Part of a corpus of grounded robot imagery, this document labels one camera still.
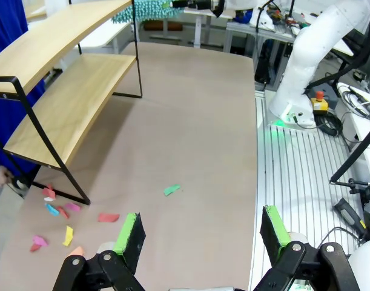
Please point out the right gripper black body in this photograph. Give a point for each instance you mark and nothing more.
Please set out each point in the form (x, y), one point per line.
(203, 4)

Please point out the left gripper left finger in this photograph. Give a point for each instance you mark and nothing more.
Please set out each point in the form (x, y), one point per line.
(131, 239)

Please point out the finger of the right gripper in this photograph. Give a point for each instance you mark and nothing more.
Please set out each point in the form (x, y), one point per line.
(178, 4)

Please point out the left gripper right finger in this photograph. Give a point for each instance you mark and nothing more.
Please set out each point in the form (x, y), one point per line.
(272, 233)

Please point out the teal chenille duster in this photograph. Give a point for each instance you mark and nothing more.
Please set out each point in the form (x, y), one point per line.
(142, 10)

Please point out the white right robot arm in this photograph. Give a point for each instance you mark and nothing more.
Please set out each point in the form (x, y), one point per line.
(305, 60)

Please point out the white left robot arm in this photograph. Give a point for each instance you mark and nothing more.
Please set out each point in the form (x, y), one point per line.
(366, 266)

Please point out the person right hand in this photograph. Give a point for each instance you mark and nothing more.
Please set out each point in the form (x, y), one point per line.
(0, 177)

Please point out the white background desk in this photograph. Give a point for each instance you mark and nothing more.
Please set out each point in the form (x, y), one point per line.
(200, 30)

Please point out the red paper scrap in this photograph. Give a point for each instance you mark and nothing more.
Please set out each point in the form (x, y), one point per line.
(48, 191)
(35, 248)
(63, 212)
(108, 217)

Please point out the aluminium slotted platform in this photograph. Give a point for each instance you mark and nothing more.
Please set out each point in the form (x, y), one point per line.
(293, 197)

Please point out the salmon orange paper scrap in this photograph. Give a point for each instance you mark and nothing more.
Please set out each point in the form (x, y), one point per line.
(77, 251)

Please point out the green paper scrap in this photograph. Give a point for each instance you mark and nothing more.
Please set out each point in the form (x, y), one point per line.
(171, 190)

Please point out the yellow paper scrap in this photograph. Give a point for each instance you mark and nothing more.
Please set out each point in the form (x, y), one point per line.
(68, 236)

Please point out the pink paper scrap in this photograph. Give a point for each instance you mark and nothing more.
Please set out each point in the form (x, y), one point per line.
(40, 241)
(72, 206)

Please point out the black handheld controller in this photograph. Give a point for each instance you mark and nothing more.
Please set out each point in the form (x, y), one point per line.
(349, 216)

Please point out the white table rounded corners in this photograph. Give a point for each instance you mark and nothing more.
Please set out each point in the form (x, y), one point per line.
(100, 36)

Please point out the teal paper scrap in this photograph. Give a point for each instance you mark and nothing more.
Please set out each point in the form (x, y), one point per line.
(51, 209)

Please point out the black computer tower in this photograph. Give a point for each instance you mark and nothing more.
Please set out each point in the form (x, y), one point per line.
(263, 68)

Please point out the white paper scrap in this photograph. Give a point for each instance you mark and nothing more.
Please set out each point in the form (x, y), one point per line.
(50, 199)

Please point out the black tripod leg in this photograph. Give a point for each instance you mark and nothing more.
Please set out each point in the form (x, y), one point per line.
(354, 152)

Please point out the yellow emergency stop box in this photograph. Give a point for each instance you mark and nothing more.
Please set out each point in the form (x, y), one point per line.
(319, 101)

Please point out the person body blue hoodie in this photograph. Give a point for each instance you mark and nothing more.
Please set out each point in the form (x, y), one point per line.
(3, 24)

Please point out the aluminium frame workbench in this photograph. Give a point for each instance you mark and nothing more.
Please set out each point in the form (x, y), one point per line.
(278, 27)

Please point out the wooden shelf black metal frame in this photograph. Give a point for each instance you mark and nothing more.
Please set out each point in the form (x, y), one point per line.
(66, 100)

